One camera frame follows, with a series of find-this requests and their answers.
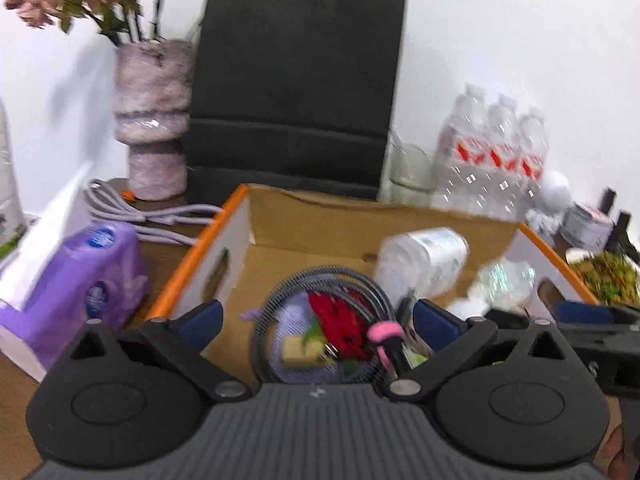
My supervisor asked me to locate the red artificial flower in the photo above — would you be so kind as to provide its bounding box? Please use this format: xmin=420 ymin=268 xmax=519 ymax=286
xmin=307 ymin=292 xmax=372 ymax=362

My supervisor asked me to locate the purple tissue pack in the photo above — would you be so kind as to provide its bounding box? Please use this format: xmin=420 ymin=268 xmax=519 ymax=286
xmin=0 ymin=160 xmax=151 ymax=384

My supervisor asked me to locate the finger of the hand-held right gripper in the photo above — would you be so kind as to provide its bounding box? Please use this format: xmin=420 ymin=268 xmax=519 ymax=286
xmin=556 ymin=301 xmax=640 ymax=335

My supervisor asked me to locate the orange-edged cardboard box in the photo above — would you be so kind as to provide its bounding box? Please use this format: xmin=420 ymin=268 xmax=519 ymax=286
xmin=145 ymin=184 xmax=601 ymax=392

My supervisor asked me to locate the white plastic bottle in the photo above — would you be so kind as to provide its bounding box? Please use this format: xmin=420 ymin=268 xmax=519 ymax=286
xmin=0 ymin=102 xmax=27 ymax=262

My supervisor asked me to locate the pink hair tie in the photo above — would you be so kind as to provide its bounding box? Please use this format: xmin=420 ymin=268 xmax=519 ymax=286
xmin=367 ymin=322 xmax=406 ymax=377

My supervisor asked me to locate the red-label water bottle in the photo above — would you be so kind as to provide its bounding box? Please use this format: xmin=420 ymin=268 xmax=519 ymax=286
xmin=515 ymin=107 xmax=551 ymax=222
xmin=482 ymin=95 xmax=519 ymax=219
xmin=431 ymin=85 xmax=489 ymax=212

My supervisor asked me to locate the pale yellow block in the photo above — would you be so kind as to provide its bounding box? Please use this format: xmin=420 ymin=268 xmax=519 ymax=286
xmin=282 ymin=337 xmax=337 ymax=367

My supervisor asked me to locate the lilac braided cable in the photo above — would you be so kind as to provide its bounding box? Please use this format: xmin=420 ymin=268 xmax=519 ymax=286
xmin=87 ymin=177 xmax=224 ymax=247

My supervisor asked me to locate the clear plastic bottle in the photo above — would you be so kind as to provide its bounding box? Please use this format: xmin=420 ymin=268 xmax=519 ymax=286
xmin=372 ymin=227 xmax=471 ymax=307

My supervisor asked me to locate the iridescent crinkled ball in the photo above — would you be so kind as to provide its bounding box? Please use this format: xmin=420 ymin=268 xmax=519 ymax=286
xmin=470 ymin=259 xmax=539 ymax=307

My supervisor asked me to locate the black paper bag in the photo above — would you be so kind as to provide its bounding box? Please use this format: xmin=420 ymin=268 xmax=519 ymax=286
xmin=185 ymin=0 xmax=409 ymax=207

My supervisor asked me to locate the lilac fabric pouch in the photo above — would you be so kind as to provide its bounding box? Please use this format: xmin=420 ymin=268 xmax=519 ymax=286
xmin=240 ymin=292 xmax=347 ymax=387

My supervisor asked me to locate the small patterned round jar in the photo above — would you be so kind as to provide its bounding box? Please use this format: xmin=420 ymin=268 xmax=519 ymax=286
xmin=562 ymin=201 xmax=614 ymax=254

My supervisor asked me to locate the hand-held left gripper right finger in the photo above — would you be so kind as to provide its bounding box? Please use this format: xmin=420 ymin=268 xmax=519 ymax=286
xmin=385 ymin=299 xmax=576 ymax=403

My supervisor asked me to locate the black mesh basket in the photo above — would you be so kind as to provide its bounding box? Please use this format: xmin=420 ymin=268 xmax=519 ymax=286
xmin=252 ymin=267 xmax=397 ymax=387

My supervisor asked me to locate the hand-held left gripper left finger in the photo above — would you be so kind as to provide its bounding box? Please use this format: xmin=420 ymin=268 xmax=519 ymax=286
xmin=65 ymin=299 xmax=253 ymax=403

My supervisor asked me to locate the mottled purple ceramic vase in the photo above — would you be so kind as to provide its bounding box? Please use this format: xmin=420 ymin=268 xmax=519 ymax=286
xmin=114 ymin=40 xmax=196 ymax=202

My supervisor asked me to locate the white plush toy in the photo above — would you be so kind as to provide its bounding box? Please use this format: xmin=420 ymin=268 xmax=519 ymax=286
xmin=444 ymin=297 xmax=492 ymax=319

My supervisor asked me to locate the clear glass cup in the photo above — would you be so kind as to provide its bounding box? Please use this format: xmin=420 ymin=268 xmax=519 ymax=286
xmin=387 ymin=130 xmax=437 ymax=207

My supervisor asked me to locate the white astronaut figurine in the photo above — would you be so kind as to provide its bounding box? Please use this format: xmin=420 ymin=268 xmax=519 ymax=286
xmin=525 ymin=171 xmax=574 ymax=234

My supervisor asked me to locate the person's right hand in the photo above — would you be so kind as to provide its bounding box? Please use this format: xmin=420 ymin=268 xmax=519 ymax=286
xmin=599 ymin=429 xmax=624 ymax=477

